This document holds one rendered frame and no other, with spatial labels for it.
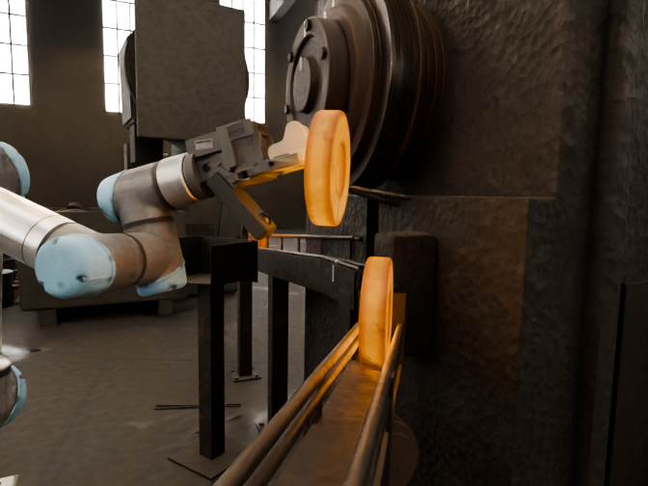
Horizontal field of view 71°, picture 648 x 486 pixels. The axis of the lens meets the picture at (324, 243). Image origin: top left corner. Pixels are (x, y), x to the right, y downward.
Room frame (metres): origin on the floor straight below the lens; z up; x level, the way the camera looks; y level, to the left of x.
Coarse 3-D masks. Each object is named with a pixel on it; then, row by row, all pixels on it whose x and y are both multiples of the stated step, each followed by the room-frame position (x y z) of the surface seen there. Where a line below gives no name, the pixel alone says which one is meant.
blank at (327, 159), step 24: (312, 120) 0.59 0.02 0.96; (336, 120) 0.58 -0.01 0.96; (312, 144) 0.56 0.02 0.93; (336, 144) 0.59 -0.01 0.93; (312, 168) 0.56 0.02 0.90; (336, 168) 0.59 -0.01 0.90; (312, 192) 0.57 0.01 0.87; (336, 192) 0.60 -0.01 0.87; (312, 216) 0.59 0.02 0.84; (336, 216) 0.61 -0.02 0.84
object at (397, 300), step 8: (360, 296) 0.71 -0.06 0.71; (392, 296) 0.70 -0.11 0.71; (400, 296) 0.69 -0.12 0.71; (392, 304) 0.69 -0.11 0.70; (400, 304) 0.69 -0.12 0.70; (392, 312) 0.69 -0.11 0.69; (400, 312) 0.69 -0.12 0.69; (392, 320) 0.69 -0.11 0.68; (400, 320) 0.69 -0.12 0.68; (392, 328) 0.69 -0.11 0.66; (392, 336) 0.69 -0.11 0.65
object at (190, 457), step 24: (192, 240) 1.56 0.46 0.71; (216, 240) 1.56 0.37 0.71; (240, 240) 1.50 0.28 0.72; (192, 264) 1.56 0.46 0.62; (216, 264) 1.31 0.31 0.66; (240, 264) 1.39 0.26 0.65; (216, 288) 1.41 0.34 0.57; (216, 312) 1.41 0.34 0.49; (216, 336) 1.41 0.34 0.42; (216, 360) 1.41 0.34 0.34; (216, 384) 1.41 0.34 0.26; (216, 408) 1.41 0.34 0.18; (216, 432) 1.41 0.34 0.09; (192, 456) 1.41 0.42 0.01; (216, 456) 1.41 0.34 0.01
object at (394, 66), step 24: (384, 0) 0.90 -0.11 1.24; (384, 24) 0.89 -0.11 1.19; (408, 24) 0.91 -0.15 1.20; (384, 48) 0.89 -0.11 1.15; (408, 48) 0.89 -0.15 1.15; (384, 72) 0.89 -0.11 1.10; (408, 72) 0.89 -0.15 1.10; (384, 96) 0.89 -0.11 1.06; (408, 96) 0.90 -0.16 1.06; (384, 120) 0.89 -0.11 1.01; (408, 120) 0.92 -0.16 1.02; (384, 144) 0.93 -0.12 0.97; (360, 168) 0.97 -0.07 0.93; (384, 168) 0.99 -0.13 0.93
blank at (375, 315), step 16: (368, 272) 0.58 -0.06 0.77; (384, 272) 0.58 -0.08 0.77; (368, 288) 0.56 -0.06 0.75; (384, 288) 0.56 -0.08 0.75; (368, 304) 0.55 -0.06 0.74; (384, 304) 0.55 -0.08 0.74; (368, 320) 0.55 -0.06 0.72; (384, 320) 0.54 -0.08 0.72; (368, 336) 0.55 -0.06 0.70; (384, 336) 0.54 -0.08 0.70; (368, 352) 0.55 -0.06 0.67; (384, 352) 0.55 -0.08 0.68; (368, 368) 0.58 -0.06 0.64
